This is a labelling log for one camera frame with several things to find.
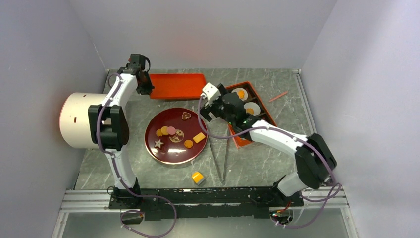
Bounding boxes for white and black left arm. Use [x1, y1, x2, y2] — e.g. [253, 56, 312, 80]
[88, 54, 154, 209]

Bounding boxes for rectangular butter biscuit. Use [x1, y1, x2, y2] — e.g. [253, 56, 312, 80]
[193, 132, 206, 144]

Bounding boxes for metal tongs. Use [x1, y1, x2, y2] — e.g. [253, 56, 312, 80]
[207, 122, 229, 186]

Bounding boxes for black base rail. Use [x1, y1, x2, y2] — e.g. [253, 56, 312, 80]
[108, 186, 304, 221]

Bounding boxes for round tan cookie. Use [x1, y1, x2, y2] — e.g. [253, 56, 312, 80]
[246, 108, 254, 115]

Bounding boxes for orange compartment box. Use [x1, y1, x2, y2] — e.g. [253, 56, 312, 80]
[224, 81, 278, 150]

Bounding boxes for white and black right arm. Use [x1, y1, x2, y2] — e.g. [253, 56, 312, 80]
[199, 83, 337, 206]

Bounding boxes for yellow small block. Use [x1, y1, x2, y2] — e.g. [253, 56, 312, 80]
[192, 172, 205, 185]

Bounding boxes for fish shaped cookie in box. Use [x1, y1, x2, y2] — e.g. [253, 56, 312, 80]
[237, 90, 245, 100]

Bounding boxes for round orange cookie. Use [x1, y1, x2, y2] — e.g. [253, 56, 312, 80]
[184, 139, 194, 149]

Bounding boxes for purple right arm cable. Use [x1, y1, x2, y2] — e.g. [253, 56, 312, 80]
[197, 95, 343, 230]

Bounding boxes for brown round cookie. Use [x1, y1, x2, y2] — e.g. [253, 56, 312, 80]
[160, 126, 169, 135]

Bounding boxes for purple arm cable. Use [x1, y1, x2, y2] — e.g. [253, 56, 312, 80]
[197, 95, 343, 230]
[96, 72, 178, 238]

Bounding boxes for white paper liner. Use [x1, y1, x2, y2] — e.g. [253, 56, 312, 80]
[232, 88, 249, 101]
[244, 102, 261, 116]

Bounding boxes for orange box lid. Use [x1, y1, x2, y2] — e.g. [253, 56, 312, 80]
[150, 73, 207, 100]

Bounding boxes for star shaped iced cookie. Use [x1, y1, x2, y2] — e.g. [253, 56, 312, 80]
[154, 139, 165, 150]

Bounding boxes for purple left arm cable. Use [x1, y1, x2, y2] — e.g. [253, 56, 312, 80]
[96, 72, 178, 238]

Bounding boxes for pink round cookie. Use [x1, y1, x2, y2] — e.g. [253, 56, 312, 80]
[167, 126, 176, 135]

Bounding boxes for brown scalloped cookie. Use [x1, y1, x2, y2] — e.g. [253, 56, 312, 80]
[156, 129, 163, 137]

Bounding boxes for dark red round plate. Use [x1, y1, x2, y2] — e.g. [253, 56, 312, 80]
[145, 108, 208, 165]

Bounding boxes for heart shaped chocolate cookie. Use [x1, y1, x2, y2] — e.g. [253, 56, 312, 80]
[181, 112, 192, 120]

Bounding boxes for pink stick behind box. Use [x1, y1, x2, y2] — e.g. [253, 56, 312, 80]
[269, 91, 288, 102]

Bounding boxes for white cylinder container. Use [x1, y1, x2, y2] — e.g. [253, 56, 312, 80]
[59, 92, 106, 149]

